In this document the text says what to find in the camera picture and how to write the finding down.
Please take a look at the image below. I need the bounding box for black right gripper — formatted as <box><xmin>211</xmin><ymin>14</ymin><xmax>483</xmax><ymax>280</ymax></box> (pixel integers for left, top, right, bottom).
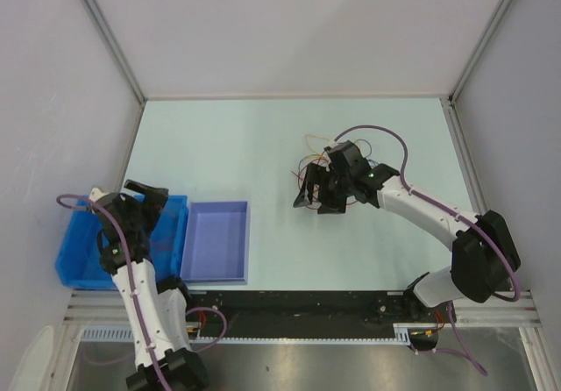
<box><xmin>293</xmin><ymin>163</ymin><xmax>352</xmax><ymax>215</ymax></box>

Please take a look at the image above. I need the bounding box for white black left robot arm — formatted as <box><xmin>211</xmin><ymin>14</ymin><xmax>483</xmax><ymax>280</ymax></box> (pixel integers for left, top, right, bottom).
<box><xmin>89</xmin><ymin>181</ymin><xmax>209</xmax><ymax>390</ymax></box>

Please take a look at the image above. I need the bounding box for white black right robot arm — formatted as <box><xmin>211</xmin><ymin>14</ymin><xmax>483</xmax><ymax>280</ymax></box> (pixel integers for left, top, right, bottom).
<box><xmin>293</xmin><ymin>141</ymin><xmax>521</xmax><ymax>322</ymax></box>

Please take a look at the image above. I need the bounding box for purple plastic bin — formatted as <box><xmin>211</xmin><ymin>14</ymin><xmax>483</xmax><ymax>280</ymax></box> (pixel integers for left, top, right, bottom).
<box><xmin>180</xmin><ymin>201</ymin><xmax>250</xmax><ymax>285</ymax></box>

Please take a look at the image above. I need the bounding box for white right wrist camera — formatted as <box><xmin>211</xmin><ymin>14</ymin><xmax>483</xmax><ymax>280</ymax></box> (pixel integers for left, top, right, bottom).
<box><xmin>323</xmin><ymin>140</ymin><xmax>348</xmax><ymax>153</ymax></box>

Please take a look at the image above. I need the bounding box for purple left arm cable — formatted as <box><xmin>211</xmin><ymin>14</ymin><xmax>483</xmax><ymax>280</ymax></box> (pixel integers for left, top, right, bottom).
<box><xmin>56</xmin><ymin>193</ymin><xmax>228</xmax><ymax>391</ymax></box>

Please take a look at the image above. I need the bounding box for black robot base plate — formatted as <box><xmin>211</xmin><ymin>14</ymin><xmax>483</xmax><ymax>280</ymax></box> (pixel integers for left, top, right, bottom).
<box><xmin>188</xmin><ymin>290</ymin><xmax>448</xmax><ymax>339</ymax></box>

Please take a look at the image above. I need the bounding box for grey slotted cable duct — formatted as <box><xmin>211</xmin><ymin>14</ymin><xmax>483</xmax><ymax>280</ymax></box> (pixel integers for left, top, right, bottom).
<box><xmin>82</xmin><ymin>323</ymin><xmax>415</xmax><ymax>346</ymax></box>

